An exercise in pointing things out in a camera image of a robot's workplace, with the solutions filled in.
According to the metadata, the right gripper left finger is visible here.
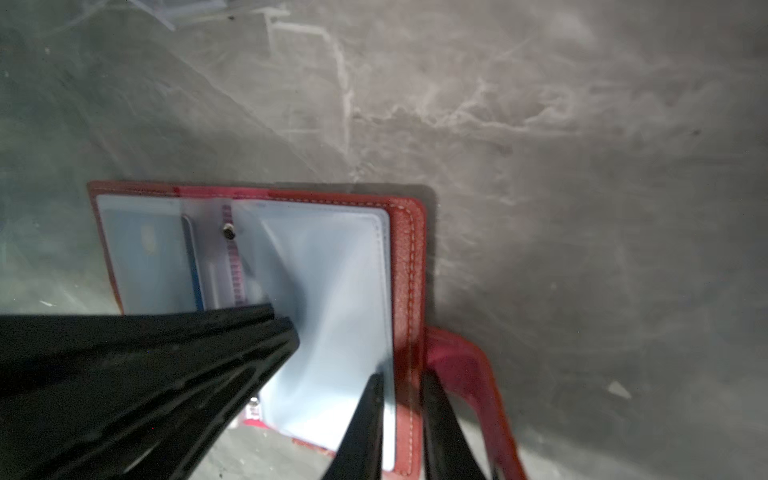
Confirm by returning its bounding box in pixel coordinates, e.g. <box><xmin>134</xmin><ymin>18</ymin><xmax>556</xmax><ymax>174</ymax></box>
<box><xmin>322</xmin><ymin>373</ymin><xmax>384</xmax><ymax>480</ymax></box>

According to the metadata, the red card holder wallet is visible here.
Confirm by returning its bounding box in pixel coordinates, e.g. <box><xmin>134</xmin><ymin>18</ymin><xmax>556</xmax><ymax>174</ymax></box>
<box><xmin>88</xmin><ymin>181</ymin><xmax>525</xmax><ymax>479</ymax></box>

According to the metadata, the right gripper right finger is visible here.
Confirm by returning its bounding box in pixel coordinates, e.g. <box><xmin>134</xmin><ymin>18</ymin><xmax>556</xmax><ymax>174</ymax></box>
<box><xmin>422</xmin><ymin>370</ymin><xmax>486</xmax><ymax>480</ymax></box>

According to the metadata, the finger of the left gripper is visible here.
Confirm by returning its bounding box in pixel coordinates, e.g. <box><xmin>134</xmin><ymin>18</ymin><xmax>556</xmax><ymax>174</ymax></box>
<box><xmin>1</xmin><ymin>305</ymin><xmax>299</xmax><ymax>479</ymax></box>

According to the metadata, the blue credit card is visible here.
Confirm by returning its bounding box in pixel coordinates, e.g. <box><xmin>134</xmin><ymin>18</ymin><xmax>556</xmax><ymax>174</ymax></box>
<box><xmin>181</xmin><ymin>215</ymin><xmax>205</xmax><ymax>311</ymax></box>

